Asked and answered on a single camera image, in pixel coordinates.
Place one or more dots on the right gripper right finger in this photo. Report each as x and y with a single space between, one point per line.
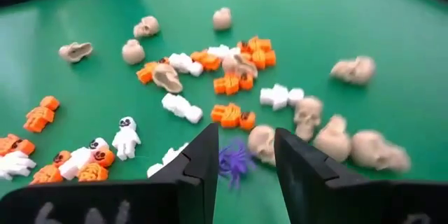
332 199

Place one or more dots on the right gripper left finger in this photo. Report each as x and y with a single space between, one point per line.
140 203

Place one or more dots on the beige plastic skull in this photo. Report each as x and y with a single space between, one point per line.
222 18
75 52
379 150
146 26
353 70
262 143
308 115
167 77
133 52
239 64
332 138

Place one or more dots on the purple plastic spider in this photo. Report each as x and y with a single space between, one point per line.
234 162

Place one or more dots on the orange pumpkin toy figure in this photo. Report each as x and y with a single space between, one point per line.
257 50
206 59
148 71
232 115
42 113
232 84
47 175
15 143
92 172

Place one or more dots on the green table mat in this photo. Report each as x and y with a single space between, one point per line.
315 24

